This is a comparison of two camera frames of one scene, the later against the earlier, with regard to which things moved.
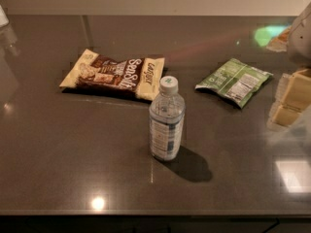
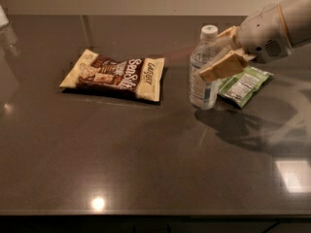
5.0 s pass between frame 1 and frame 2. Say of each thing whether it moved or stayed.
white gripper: moved
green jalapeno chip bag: stayed
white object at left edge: stayed
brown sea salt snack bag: stayed
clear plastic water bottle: moved
